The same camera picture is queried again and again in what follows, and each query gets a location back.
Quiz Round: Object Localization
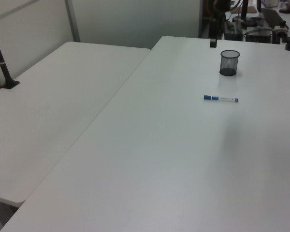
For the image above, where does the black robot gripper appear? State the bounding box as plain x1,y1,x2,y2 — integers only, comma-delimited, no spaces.
209,0,232,48

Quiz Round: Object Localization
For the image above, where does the blue and white marker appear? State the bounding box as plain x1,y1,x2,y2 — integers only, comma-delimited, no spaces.
203,94,240,103

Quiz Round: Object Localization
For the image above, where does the dark green box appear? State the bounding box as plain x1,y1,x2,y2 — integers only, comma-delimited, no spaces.
224,20,243,41

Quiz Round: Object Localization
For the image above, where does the black monitor stand with base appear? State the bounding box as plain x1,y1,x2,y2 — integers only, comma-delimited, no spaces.
232,0,258,28

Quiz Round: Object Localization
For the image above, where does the black mesh pen cup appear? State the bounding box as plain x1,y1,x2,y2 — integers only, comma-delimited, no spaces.
219,49,240,76

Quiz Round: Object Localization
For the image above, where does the brown desk mat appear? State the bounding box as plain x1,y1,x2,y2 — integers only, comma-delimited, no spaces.
232,6,257,13

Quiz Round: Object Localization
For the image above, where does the black electronics box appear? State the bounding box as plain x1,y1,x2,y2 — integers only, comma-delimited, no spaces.
246,27,274,44

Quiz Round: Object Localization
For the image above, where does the black keyboard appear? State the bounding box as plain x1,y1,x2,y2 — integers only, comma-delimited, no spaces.
261,8,284,28

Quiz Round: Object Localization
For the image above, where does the blue and white box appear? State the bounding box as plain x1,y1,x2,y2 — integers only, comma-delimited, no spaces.
260,0,279,8

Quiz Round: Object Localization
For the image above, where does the white device with black knob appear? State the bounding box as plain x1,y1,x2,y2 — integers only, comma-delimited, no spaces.
273,21,290,37

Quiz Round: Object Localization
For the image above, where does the grey partition frame post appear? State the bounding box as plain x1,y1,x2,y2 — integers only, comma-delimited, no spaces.
64,0,81,43

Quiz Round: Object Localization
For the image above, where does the black camera stand with base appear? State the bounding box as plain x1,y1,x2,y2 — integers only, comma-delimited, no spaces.
0,21,21,90

